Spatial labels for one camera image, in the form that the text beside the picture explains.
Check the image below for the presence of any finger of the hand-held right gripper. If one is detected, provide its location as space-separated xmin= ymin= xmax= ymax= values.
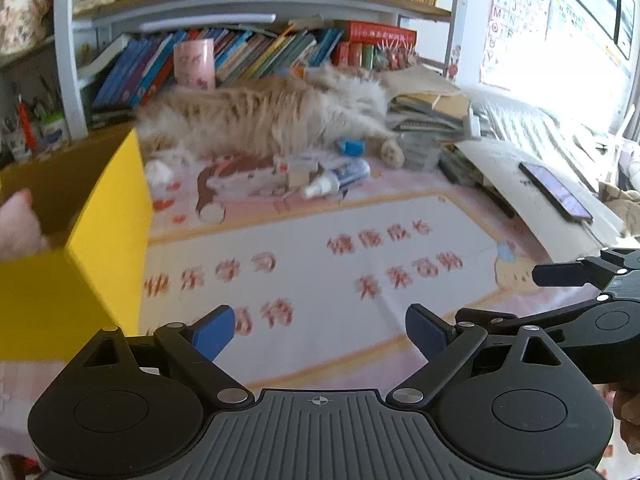
xmin=531 ymin=247 xmax=640 ymax=287
xmin=454 ymin=296 xmax=612 ymax=334

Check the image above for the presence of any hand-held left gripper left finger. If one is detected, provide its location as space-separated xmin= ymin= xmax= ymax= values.
xmin=65 ymin=305 xmax=256 ymax=408

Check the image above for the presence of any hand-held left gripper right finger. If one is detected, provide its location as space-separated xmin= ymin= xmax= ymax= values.
xmin=386 ymin=302 xmax=576 ymax=408

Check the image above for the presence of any yellow cardboard box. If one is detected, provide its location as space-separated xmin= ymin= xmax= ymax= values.
xmin=0 ymin=125 xmax=155 ymax=363

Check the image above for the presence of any pink plush toy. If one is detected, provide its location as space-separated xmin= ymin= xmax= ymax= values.
xmin=0 ymin=189 xmax=51 ymax=263

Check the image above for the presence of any person's right hand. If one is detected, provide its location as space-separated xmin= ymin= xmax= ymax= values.
xmin=612 ymin=384 xmax=640 ymax=456

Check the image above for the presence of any black smartphone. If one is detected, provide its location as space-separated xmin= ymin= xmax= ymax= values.
xmin=518 ymin=161 xmax=594 ymax=224

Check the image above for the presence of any white board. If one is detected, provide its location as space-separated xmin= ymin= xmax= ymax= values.
xmin=457 ymin=139 xmax=626 ymax=261

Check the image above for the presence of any printed desk mat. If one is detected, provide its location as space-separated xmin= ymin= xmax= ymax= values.
xmin=135 ymin=152 xmax=616 ymax=396

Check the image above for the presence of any crumpled white tissue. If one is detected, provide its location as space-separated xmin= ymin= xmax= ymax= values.
xmin=145 ymin=159 xmax=176 ymax=186

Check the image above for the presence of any white spray bottle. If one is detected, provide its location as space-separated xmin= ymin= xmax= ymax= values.
xmin=315 ymin=157 xmax=372 ymax=193

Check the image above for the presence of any white small bottle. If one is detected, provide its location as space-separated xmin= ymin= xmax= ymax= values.
xmin=302 ymin=170 xmax=347 ymax=200

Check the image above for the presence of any stack of notebooks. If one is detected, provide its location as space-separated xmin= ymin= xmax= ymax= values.
xmin=387 ymin=67 xmax=483 ymax=141

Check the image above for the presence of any fluffy tan cat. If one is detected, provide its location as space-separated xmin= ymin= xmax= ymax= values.
xmin=135 ymin=65 xmax=406 ymax=168

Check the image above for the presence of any pink cup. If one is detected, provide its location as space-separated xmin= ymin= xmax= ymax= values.
xmin=172 ymin=40 xmax=217 ymax=91

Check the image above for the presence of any red bottle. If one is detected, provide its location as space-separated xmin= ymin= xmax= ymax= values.
xmin=17 ymin=102 xmax=38 ymax=148

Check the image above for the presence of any row of colourful books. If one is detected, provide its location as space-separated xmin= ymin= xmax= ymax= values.
xmin=90 ymin=27 xmax=346 ymax=111

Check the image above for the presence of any thick red book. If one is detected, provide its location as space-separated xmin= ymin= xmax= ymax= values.
xmin=346 ymin=21 xmax=418 ymax=47

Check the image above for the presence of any floral ceramic figurine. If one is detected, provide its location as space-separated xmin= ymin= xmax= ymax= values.
xmin=0 ymin=0 xmax=51 ymax=56

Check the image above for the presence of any alphabet wall poster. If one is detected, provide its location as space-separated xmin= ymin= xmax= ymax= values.
xmin=479 ymin=0 xmax=553 ymax=91

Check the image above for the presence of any white bookshelf frame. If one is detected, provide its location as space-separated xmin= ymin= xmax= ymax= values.
xmin=52 ymin=0 xmax=466 ymax=141

